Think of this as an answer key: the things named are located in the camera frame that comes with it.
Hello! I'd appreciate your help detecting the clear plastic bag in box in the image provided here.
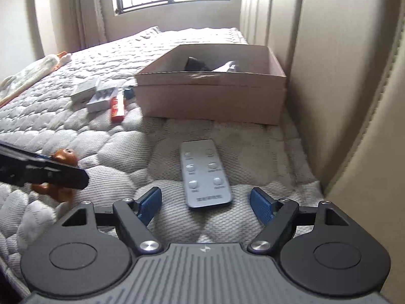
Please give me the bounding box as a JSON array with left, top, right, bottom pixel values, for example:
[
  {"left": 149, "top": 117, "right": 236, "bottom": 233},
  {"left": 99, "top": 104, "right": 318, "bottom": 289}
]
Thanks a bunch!
[{"left": 212, "top": 61, "right": 240, "bottom": 73}]

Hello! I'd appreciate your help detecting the beige padded headboard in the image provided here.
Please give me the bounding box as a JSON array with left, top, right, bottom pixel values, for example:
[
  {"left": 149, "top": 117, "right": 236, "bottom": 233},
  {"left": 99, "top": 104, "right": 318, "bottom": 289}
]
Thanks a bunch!
[{"left": 239, "top": 0, "right": 404, "bottom": 303}]

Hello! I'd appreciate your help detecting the white plush toy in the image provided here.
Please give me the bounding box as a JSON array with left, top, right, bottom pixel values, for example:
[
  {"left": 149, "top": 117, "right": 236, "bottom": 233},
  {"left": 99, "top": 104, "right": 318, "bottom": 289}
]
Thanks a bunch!
[{"left": 1, "top": 51, "right": 71, "bottom": 106}]

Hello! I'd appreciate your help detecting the black object in box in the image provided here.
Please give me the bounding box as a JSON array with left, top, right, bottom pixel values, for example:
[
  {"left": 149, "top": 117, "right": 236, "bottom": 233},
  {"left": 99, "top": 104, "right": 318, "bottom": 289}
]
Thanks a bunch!
[{"left": 184, "top": 56, "right": 211, "bottom": 72}]

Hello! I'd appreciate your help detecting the red blue toothpaste tube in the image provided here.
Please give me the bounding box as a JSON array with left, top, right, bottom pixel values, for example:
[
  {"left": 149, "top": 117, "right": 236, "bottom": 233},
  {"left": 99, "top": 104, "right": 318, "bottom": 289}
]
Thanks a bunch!
[{"left": 124, "top": 86, "right": 135, "bottom": 100}]

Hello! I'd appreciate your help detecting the white quilted mattress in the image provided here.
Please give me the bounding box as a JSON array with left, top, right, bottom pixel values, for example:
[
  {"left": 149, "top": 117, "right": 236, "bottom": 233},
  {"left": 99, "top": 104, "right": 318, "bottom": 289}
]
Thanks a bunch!
[{"left": 0, "top": 26, "right": 326, "bottom": 298}]

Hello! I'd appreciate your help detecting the beige curtain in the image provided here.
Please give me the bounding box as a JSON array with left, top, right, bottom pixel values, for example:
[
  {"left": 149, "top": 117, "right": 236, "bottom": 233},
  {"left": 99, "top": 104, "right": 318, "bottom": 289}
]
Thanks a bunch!
[{"left": 75, "top": 0, "right": 107, "bottom": 49}]

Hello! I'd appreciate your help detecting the grey remote control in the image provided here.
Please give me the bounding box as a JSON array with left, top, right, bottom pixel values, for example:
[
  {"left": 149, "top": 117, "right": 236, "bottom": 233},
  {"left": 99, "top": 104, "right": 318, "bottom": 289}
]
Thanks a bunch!
[{"left": 180, "top": 139, "right": 233, "bottom": 209}]

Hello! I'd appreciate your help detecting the white battery charger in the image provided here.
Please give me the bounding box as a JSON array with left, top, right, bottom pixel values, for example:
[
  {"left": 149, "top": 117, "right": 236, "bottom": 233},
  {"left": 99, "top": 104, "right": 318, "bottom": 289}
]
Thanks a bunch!
[{"left": 86, "top": 87, "right": 118, "bottom": 113}]

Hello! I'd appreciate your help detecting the brown toy bear figure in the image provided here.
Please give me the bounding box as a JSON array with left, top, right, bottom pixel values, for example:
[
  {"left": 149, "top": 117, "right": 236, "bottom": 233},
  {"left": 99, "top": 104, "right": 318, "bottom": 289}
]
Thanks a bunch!
[{"left": 31, "top": 148, "right": 78, "bottom": 203}]

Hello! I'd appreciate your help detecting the white flat box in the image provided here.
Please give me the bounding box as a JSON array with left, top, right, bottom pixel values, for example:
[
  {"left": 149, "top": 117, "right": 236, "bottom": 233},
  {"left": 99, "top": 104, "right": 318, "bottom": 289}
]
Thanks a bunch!
[{"left": 70, "top": 79, "right": 99, "bottom": 104}]

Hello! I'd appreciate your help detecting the brown cardboard box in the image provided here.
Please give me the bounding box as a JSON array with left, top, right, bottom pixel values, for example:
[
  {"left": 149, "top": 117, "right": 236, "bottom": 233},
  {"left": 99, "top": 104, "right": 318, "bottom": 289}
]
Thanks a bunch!
[{"left": 135, "top": 44, "right": 287, "bottom": 125}]

